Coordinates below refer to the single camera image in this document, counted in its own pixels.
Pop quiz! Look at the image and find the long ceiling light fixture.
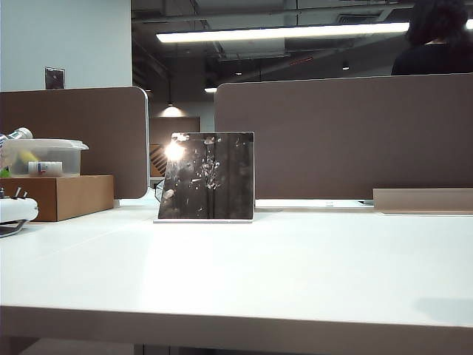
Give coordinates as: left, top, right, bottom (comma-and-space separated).
154, 21, 412, 44

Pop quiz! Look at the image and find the brown partition panel rounded corner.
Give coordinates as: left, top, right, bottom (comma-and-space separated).
0, 86, 149, 201

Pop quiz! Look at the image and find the white black RC transmitter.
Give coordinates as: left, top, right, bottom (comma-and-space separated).
0, 187, 40, 238

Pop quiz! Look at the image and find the clear plastic food container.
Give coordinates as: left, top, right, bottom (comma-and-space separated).
1, 138, 90, 178

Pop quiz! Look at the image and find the brown cardboard box with label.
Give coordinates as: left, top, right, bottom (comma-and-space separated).
0, 175, 115, 223

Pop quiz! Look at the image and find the grey wall switch plate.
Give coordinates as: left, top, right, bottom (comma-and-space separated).
44, 66, 67, 90

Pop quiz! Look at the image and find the white framed square table mirror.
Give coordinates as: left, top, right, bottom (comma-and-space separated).
152, 130, 256, 225

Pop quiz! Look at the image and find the clear plastic water bottle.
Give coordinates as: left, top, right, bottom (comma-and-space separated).
0, 126, 35, 149

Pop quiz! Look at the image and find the person in black shirt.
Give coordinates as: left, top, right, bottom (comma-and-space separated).
390, 0, 473, 76

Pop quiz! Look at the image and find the wide brown partition panel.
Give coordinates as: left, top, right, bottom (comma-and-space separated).
214, 72, 473, 201

